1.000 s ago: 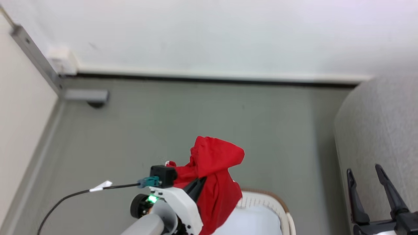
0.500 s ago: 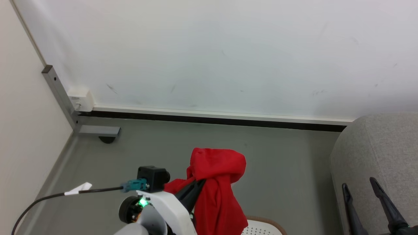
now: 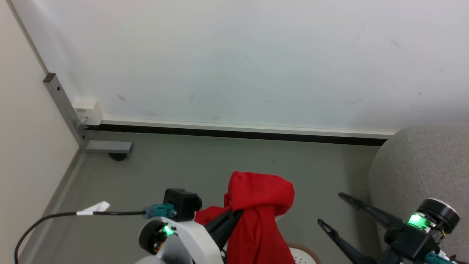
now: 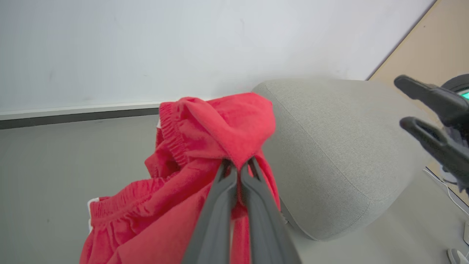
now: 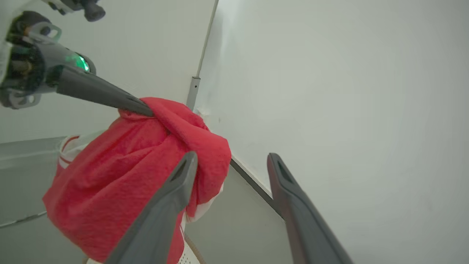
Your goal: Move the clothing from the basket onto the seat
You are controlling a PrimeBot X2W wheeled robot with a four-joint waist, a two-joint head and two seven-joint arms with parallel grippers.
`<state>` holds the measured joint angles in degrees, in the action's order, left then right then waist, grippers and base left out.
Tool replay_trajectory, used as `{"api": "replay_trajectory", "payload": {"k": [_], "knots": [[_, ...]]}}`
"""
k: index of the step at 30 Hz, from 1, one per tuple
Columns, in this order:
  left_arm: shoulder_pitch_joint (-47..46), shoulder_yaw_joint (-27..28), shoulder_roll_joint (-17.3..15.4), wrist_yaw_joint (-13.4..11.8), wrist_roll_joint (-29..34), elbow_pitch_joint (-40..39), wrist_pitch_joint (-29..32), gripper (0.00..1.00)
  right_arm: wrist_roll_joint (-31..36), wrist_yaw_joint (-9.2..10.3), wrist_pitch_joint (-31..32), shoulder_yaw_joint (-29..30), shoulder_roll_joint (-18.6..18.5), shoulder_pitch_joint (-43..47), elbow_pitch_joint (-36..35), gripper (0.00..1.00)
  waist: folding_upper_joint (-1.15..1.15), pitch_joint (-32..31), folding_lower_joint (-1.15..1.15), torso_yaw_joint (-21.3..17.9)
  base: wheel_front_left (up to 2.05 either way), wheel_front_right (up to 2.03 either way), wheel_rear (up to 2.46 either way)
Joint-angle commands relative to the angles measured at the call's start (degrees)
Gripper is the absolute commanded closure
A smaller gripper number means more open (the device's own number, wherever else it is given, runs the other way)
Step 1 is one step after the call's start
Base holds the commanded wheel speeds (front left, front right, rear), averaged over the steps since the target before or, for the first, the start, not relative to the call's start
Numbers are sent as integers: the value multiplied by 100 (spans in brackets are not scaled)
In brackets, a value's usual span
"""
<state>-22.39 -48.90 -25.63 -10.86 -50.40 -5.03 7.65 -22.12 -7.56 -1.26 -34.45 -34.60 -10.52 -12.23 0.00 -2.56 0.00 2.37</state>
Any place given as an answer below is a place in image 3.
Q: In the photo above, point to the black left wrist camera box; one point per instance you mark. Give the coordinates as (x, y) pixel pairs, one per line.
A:
(183, 204)

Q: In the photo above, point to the grey fabric sofa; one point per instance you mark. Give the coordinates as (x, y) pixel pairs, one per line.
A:
(417, 168)

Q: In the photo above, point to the white wall socket box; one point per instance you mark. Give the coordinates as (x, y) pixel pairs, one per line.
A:
(88, 111)

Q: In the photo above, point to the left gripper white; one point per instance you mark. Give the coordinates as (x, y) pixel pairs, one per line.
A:
(196, 238)

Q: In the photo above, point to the red clothing item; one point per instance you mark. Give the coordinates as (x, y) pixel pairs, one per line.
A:
(261, 205)

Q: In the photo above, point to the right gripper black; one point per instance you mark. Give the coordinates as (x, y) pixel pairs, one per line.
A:
(421, 231)

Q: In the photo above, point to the white and black baseboard strip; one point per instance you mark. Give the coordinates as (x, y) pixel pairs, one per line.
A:
(242, 131)

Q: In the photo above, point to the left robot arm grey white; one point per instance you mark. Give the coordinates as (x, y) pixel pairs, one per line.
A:
(165, 256)

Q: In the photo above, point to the grey metal frame post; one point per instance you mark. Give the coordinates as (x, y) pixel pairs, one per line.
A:
(67, 110)

